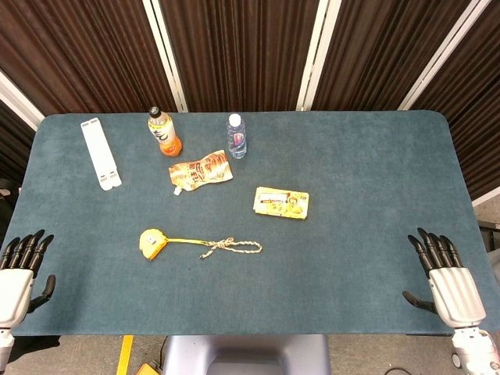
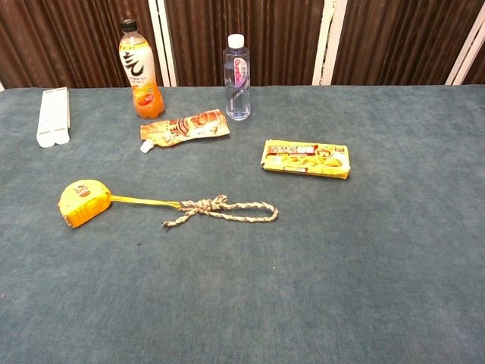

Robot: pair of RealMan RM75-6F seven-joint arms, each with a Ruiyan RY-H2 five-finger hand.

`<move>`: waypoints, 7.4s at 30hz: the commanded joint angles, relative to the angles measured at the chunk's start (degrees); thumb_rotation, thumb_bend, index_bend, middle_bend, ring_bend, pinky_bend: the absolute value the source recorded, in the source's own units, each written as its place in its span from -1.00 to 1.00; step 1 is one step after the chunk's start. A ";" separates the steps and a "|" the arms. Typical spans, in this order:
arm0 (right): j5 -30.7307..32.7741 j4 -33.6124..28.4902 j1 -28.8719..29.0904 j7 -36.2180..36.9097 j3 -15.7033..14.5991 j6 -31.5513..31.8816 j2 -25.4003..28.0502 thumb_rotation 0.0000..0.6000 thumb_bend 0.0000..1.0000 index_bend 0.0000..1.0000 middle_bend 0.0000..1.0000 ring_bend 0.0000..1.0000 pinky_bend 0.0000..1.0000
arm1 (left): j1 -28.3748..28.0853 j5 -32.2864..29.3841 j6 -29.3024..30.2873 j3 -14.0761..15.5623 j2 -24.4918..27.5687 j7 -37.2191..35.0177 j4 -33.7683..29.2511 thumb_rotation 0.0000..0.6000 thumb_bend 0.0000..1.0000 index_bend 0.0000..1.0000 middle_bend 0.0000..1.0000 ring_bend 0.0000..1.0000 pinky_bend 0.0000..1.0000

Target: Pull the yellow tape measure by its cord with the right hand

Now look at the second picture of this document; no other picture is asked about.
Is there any braided beige rope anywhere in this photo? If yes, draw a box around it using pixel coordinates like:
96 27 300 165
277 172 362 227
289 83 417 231
161 194 280 230

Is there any yellow tape measure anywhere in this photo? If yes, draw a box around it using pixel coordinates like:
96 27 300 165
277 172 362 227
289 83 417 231
58 179 182 229

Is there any yellow snack box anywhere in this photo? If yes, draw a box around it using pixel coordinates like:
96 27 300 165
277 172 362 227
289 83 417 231
259 139 351 180

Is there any orange spout pouch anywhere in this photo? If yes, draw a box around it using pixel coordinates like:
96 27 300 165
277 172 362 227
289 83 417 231
139 108 231 155

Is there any clear water bottle white cap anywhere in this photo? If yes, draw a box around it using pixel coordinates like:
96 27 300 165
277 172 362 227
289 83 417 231
222 33 252 122

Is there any orange juice bottle black cap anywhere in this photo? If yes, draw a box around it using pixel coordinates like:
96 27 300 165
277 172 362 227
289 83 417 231
118 18 166 120

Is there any white plastic holder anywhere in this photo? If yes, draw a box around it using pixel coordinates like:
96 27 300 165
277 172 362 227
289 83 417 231
36 86 72 149

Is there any white partition frame post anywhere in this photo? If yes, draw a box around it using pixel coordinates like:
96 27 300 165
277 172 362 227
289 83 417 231
311 0 349 86
147 0 179 88
445 11 485 86

